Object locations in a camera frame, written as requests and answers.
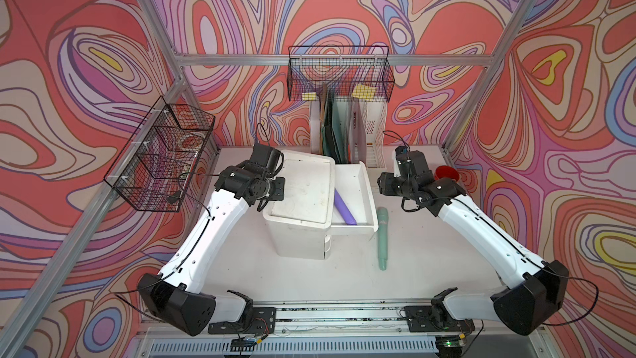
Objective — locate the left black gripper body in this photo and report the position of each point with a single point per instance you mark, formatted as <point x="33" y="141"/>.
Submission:
<point x="275" y="188"/>

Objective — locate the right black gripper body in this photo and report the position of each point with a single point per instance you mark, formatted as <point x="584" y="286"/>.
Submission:
<point x="392" y="186"/>

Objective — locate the mint green toy microphone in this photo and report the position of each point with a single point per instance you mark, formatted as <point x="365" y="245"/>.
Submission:
<point x="383" y="238"/>

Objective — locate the white top drawer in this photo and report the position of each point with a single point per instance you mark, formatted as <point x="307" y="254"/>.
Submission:
<point x="353" y="185"/>

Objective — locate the white plastic drawer cabinet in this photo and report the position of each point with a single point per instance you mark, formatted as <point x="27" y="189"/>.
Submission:
<point x="299" y="225"/>

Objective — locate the purple toy microphone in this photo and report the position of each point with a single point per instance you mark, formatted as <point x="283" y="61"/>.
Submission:
<point x="343" y="210"/>

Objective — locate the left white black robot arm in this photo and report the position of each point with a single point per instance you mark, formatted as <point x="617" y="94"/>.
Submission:
<point x="174" y="295"/>

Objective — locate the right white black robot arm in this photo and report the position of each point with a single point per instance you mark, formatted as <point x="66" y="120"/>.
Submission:
<point x="532" y="289"/>

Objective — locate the red metal cup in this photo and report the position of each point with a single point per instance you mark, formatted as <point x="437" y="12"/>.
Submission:
<point x="445" y="171"/>

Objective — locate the white file organizer rack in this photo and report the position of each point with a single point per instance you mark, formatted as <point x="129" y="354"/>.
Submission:
<point x="366" y="125"/>

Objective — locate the green folder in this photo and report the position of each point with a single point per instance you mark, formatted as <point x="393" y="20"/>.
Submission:
<point x="335" y="131"/>

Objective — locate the yellow sticky note pad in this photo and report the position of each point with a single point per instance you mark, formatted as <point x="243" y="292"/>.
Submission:
<point x="364" y="92"/>

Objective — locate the small yellow sticky note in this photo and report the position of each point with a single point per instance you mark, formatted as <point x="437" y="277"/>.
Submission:
<point x="309" y="96"/>

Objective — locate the black wire basket left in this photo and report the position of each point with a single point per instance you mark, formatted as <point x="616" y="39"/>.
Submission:
<point x="166" y="149"/>

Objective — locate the black wire basket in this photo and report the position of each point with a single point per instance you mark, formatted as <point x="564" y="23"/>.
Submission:
<point x="166" y="149"/>
<point x="332" y="71"/>

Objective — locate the black wire basket back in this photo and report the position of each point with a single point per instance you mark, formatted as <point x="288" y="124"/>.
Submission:
<point x="332" y="71"/>

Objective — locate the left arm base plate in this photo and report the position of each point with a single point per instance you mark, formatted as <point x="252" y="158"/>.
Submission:
<point x="257" y="321"/>

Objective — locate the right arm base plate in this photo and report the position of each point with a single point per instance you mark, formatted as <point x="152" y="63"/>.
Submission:
<point x="420" y="320"/>

